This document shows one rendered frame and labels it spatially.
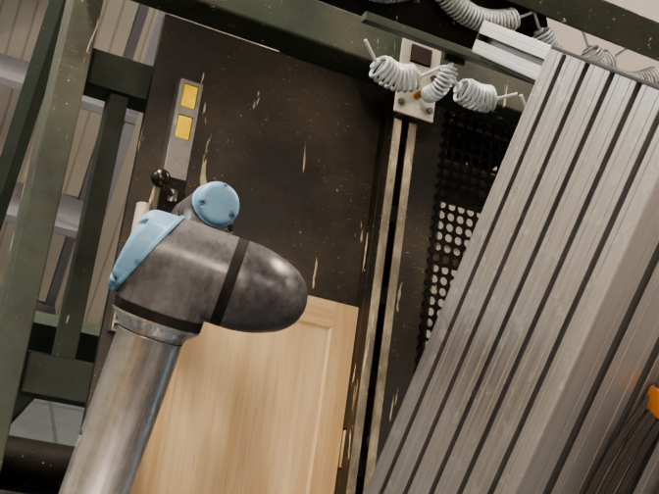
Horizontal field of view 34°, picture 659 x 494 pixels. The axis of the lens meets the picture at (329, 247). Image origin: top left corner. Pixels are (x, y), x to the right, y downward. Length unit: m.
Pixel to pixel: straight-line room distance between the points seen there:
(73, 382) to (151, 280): 0.87
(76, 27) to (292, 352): 0.79
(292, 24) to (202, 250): 1.11
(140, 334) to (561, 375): 0.57
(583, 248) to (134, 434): 0.63
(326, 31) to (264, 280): 1.15
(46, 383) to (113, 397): 0.81
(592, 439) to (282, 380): 1.30
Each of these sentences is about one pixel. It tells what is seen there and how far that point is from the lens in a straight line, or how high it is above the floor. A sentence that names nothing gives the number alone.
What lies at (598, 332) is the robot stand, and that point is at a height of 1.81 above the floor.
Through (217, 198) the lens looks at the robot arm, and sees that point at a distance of 1.75.
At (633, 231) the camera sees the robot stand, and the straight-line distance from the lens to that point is 0.96.
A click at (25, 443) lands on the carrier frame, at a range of 2.73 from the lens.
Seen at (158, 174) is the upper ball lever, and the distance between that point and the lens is 2.09.
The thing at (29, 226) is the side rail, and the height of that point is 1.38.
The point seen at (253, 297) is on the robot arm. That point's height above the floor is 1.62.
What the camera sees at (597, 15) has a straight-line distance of 3.20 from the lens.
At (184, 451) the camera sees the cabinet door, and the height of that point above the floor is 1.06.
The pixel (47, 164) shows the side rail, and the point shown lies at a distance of 2.16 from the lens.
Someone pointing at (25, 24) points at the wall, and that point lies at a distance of 4.97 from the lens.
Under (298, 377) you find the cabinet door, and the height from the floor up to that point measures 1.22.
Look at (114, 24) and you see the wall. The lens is 5.00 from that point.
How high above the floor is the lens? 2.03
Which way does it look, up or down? 14 degrees down
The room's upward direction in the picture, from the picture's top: 21 degrees clockwise
